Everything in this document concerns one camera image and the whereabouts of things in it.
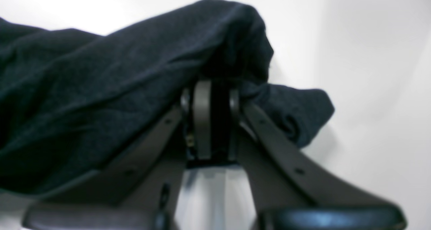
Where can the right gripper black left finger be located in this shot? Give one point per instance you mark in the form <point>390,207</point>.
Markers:
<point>138,191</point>

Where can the black long-sleeve shirt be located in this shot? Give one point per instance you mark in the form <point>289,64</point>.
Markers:
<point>71,100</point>

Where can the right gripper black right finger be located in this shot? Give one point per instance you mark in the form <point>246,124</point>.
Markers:
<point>290,191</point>

